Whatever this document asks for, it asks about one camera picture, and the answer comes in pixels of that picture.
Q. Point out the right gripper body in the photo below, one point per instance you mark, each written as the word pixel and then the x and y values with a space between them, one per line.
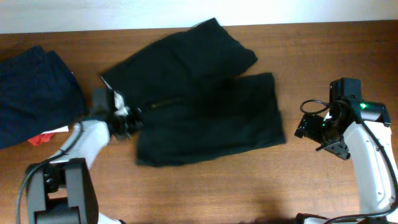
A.
pixel 319 130

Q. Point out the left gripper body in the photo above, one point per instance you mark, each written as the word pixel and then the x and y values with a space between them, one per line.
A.
pixel 132 124

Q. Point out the black shorts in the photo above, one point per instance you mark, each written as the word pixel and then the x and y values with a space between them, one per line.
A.
pixel 194 99

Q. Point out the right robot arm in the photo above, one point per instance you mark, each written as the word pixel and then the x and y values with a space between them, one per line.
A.
pixel 357 130

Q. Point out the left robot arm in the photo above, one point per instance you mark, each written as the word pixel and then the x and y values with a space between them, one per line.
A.
pixel 59 189

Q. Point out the white paper tag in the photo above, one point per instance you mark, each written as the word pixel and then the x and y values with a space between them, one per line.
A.
pixel 58 130

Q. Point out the red cloth piece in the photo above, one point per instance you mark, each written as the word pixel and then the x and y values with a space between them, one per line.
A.
pixel 40 139

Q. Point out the navy blue folded garment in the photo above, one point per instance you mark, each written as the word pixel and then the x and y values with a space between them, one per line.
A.
pixel 39 93

